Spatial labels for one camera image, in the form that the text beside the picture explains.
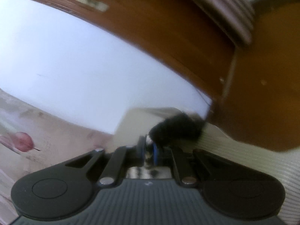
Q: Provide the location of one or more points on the pink leaf print curtain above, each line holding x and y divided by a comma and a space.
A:
32, 139

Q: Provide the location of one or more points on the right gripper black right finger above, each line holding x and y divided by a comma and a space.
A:
228, 187

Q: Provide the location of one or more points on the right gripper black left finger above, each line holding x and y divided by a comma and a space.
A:
67, 188

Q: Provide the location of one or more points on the black white striped knit sweater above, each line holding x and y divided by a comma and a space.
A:
173, 131

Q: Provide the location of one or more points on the metal door handle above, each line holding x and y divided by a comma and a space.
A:
95, 4

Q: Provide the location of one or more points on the brown wooden door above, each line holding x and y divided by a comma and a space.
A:
234, 62

